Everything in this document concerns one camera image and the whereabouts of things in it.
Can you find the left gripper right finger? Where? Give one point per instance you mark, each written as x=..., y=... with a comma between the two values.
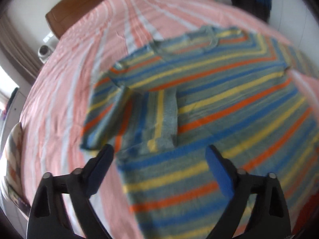
x=257, y=207

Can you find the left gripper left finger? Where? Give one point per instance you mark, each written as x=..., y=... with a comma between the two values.
x=56, y=195

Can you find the striped knit sweater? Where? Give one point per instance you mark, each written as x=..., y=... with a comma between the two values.
x=164, y=104

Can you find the striped pillow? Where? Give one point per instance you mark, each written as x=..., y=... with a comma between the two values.
x=11, y=162

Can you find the pink striped bed cover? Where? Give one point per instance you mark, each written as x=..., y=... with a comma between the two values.
x=56, y=108

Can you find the small white fan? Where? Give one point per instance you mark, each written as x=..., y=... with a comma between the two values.
x=44, y=53

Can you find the beige curtain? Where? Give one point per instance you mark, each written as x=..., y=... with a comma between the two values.
x=18, y=53

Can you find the wooden headboard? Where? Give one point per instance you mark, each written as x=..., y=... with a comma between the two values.
x=68, y=12

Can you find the black chair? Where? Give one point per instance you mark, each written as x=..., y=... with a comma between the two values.
x=254, y=8

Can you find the white wall socket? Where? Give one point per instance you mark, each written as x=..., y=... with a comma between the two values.
x=48, y=37

